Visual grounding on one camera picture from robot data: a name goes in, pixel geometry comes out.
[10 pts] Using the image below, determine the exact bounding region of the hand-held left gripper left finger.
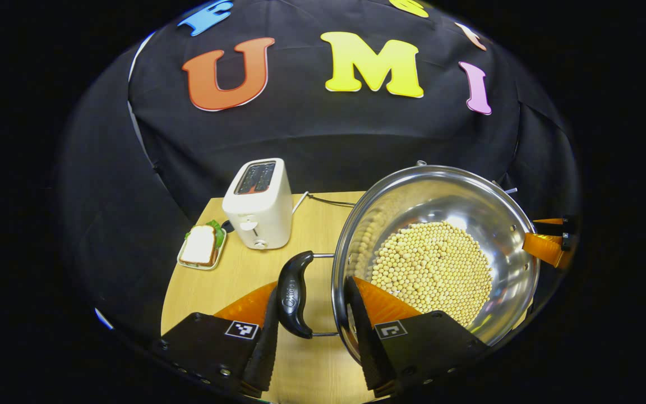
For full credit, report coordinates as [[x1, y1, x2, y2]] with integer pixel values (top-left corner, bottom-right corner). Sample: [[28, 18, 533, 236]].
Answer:
[[152, 281, 280, 399]]

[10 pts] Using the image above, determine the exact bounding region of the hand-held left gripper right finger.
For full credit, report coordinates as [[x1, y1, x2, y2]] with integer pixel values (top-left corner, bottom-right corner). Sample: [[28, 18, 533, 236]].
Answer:
[[344, 275, 490, 396]]

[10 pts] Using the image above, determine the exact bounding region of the stainless steel pot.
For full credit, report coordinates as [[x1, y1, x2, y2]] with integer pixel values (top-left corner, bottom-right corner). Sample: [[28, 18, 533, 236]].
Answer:
[[276, 161, 541, 362]]

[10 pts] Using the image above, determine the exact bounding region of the pile of yellow soybeans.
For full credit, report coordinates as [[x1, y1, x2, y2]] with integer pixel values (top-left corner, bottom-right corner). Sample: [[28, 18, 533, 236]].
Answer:
[[371, 221, 494, 329]]

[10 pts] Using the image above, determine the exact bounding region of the small square glass plate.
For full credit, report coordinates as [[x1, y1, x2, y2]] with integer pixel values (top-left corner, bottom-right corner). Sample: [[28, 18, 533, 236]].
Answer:
[[177, 223, 228, 271]]

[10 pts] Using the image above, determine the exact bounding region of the sandwich with lettuce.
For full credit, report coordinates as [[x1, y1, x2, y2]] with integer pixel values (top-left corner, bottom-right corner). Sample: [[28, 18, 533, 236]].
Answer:
[[180, 219, 227, 267]]

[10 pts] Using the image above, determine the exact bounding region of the white toaster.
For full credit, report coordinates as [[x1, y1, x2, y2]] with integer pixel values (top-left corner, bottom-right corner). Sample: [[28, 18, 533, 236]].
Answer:
[[222, 158, 294, 250]]

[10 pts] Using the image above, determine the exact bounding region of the black backdrop cloth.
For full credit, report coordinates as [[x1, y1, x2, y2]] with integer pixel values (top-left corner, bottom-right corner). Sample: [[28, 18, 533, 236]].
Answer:
[[57, 0, 582, 340]]

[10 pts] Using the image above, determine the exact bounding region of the toaster power cable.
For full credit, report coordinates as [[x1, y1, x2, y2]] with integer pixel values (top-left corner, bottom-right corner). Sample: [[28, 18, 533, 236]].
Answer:
[[291, 191, 357, 215]]

